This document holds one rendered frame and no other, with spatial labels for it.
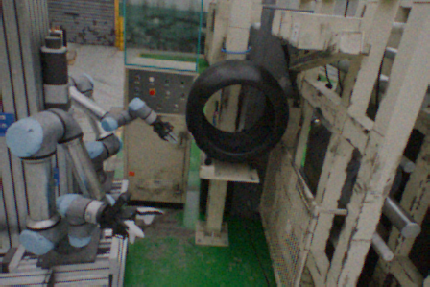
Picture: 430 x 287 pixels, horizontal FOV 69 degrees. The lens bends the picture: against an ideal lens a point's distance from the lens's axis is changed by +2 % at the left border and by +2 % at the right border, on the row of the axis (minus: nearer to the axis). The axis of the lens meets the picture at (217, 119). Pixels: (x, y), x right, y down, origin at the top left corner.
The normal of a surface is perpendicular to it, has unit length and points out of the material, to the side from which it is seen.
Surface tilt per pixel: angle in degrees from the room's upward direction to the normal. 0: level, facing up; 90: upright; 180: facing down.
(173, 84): 90
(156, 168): 88
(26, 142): 82
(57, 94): 90
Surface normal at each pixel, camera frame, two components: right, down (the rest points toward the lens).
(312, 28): 0.03, 0.37
